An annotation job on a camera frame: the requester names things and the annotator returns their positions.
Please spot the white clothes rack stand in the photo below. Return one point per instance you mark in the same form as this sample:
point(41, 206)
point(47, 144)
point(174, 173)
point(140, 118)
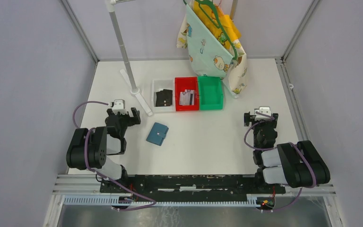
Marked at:
point(127, 73)

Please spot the yellow garment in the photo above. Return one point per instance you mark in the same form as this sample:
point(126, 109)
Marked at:
point(207, 16)

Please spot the blue card holder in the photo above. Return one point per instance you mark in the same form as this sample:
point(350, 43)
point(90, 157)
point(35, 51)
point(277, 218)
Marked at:
point(157, 134)

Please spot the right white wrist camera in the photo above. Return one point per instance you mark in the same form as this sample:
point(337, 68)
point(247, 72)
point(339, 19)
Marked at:
point(262, 113)

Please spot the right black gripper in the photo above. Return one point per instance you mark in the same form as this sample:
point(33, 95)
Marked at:
point(248, 118)

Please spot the green plastic bin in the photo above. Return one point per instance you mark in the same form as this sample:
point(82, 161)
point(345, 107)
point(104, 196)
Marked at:
point(211, 96)

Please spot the red plastic bin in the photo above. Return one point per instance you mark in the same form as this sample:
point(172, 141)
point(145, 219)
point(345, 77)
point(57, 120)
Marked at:
point(180, 85)

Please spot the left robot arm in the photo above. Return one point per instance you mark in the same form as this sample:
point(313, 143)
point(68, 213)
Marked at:
point(91, 150)

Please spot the credit cards in red bin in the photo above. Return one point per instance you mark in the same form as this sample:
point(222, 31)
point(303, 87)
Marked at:
point(187, 97)

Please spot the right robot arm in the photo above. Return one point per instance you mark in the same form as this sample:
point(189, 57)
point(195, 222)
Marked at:
point(293, 164)

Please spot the white plastic bin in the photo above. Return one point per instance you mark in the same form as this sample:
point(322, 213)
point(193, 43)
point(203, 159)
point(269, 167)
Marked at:
point(160, 84)

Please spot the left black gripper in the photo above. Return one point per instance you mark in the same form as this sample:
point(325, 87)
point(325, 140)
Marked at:
point(132, 120)

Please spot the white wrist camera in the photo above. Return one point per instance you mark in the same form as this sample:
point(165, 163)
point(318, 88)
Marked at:
point(262, 113)
point(117, 106)

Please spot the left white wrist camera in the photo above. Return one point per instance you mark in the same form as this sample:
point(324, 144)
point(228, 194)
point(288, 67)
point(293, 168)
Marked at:
point(117, 106)

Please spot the black cards in white bin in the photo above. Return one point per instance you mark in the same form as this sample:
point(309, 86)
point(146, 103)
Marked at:
point(164, 98)

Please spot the green clothes hanger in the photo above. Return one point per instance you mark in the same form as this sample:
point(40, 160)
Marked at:
point(208, 34)

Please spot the white slotted cable duct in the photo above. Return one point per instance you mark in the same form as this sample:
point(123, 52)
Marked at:
point(118, 202)

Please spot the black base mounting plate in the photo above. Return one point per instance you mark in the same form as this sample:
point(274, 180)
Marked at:
point(198, 188)

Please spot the mint cartoon print cloth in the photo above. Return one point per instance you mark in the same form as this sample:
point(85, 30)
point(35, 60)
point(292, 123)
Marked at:
point(233, 75)

